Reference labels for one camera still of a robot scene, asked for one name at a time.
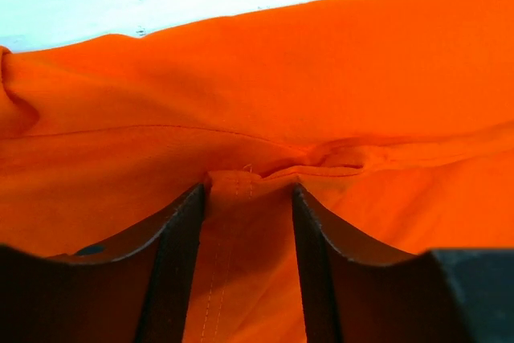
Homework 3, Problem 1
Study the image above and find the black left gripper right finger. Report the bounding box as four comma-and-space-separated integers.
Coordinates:
291, 182, 514, 343

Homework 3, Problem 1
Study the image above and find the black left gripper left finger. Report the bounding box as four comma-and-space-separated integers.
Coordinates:
1, 185, 205, 342

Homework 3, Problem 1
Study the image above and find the orange t shirt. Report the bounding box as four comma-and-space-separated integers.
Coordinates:
1, 0, 513, 342

